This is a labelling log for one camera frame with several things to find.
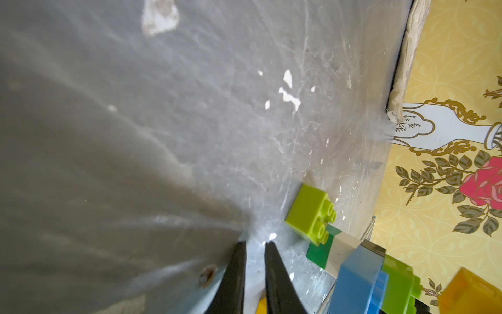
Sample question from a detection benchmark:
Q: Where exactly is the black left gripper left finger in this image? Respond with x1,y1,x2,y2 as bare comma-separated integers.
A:
205,242,247,314

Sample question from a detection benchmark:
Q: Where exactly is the large blue lego brick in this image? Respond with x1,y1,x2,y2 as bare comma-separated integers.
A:
328,245,389,313

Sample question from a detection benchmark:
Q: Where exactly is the dark green lego brick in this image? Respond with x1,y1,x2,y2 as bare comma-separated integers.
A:
306,225,342,269

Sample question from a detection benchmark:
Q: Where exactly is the black lego brick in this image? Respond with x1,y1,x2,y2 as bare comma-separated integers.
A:
360,239,386,259

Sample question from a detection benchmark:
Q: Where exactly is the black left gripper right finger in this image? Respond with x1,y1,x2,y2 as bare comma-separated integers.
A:
265,242,307,314

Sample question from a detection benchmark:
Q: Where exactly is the small green lego brick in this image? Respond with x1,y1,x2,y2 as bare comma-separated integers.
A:
381,255,422,314

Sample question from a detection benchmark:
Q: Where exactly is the lime green lego brick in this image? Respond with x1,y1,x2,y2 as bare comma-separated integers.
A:
285,184,337,246

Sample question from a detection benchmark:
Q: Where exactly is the yellow lego brick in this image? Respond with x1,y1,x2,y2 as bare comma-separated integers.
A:
256,297,267,314

